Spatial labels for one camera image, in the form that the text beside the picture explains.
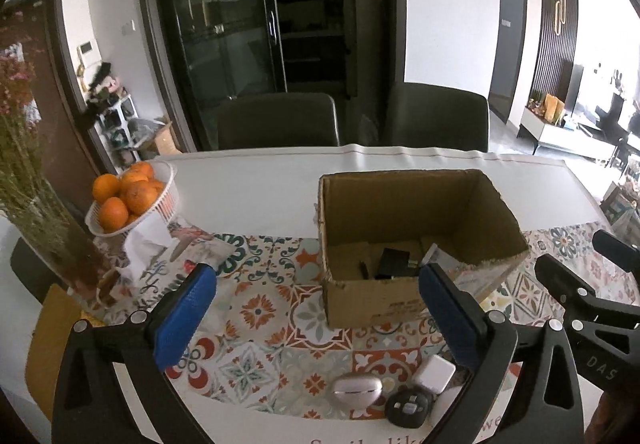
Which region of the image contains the dark green dining chair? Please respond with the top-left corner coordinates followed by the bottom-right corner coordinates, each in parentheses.
top-left (384, 82), bottom-right (490, 153)
top-left (215, 92), bottom-right (342, 151)

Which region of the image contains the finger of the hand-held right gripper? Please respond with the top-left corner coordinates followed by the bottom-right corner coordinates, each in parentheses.
top-left (534, 253), bottom-right (640, 325)
top-left (592, 228), bottom-right (640, 275)

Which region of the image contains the printed cloth tissue box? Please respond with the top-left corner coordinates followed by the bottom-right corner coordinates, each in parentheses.
top-left (100, 223), bottom-right (237, 311)

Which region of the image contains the yellow bag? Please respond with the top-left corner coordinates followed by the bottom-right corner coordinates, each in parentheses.
top-left (543, 93), bottom-right (564, 125)

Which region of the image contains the white shelf rack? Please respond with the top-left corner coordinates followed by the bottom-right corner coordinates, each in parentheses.
top-left (88, 94), bottom-right (144, 171)

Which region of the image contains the brown cardboard box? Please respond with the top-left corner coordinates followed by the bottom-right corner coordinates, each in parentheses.
top-left (316, 169), bottom-right (531, 329)

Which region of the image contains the white low cabinet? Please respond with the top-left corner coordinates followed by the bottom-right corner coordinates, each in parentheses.
top-left (518, 106), bottom-right (602, 157)

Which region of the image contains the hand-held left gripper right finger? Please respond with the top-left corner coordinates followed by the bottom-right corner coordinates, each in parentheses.
top-left (418, 262), bottom-right (584, 444)

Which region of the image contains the brown wooden door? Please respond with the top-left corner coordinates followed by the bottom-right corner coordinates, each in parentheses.
top-left (0, 0), bottom-right (102, 185)

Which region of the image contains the dried flower bunch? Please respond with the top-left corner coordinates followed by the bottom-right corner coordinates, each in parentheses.
top-left (0, 12), bottom-right (68, 237)

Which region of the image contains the silver oval earbud case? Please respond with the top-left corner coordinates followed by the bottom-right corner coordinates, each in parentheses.
top-left (331, 372), bottom-right (384, 409)

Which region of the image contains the cardboard box on floor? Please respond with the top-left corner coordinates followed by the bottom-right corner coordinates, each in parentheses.
top-left (149, 121), bottom-right (184, 156)

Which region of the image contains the white charger cube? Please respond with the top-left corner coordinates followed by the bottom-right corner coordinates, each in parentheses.
top-left (414, 355), bottom-right (457, 395)

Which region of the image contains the white intercom panel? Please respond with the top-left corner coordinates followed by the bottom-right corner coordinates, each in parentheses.
top-left (76, 39), bottom-right (101, 67)

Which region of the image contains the black car key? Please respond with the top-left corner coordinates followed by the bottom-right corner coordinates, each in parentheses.
top-left (384, 387), bottom-right (435, 427)

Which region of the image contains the white flat packet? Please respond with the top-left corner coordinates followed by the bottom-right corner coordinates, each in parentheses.
top-left (420, 244), bottom-right (467, 275)

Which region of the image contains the dark glass door cabinet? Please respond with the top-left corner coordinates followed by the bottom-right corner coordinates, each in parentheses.
top-left (134, 0), bottom-right (402, 153)

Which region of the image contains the white tissue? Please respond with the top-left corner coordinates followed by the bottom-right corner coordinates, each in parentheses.
top-left (123, 218), bottom-right (169, 285)

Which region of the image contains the printed paper bag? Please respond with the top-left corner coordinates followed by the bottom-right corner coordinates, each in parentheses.
top-left (599, 181), bottom-right (640, 235)

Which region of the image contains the dark interior door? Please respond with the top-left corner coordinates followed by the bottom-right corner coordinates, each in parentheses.
top-left (488, 0), bottom-right (529, 125)

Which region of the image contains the pile of oranges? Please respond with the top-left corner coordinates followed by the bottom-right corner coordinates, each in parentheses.
top-left (92, 161), bottom-right (166, 233)

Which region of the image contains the gold wall ornament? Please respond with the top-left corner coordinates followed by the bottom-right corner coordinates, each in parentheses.
top-left (553, 0), bottom-right (569, 36)

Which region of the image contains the white slatted fruit basket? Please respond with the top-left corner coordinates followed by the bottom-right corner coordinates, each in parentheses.
top-left (84, 160), bottom-right (180, 239)

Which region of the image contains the white table cloth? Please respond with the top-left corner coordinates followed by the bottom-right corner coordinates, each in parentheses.
top-left (149, 145), bottom-right (617, 241)

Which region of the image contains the yellow seat cushion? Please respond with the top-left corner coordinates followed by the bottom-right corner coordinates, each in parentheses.
top-left (27, 284), bottom-right (109, 421)

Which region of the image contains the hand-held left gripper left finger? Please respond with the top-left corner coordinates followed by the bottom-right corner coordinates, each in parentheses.
top-left (51, 263), bottom-right (218, 444)

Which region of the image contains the black television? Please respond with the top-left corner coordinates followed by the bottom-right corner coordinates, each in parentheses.
top-left (565, 64), bottom-right (585, 115)

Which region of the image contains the clutter of bags and toys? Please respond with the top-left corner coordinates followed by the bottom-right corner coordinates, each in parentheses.
top-left (81, 61), bottom-right (127, 108)

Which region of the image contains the glass vase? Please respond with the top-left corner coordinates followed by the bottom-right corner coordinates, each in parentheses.
top-left (10, 184), bottom-right (117, 311)

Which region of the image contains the black power adapter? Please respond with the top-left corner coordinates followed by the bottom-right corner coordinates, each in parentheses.
top-left (375, 248), bottom-right (419, 281)

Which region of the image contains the patterned table runner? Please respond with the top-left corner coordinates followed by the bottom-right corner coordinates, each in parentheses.
top-left (97, 221), bottom-right (640, 444)

